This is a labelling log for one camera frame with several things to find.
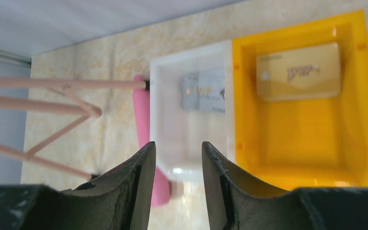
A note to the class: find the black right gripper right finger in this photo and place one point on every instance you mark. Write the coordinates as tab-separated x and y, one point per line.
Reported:
237	200

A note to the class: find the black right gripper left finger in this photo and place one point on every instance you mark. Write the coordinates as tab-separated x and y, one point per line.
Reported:
116	200

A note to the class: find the tan card in yellow bin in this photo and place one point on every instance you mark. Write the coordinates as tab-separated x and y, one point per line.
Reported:
297	74

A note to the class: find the pink music stand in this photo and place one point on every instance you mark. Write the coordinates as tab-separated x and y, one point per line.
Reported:
63	87

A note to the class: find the pink cylindrical tube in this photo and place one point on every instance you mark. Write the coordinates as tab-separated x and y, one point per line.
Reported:
161	187

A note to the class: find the yellow plastic bin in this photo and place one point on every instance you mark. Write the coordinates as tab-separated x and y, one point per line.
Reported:
309	142

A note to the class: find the white plastic bin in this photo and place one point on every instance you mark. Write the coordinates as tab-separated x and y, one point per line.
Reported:
178	133

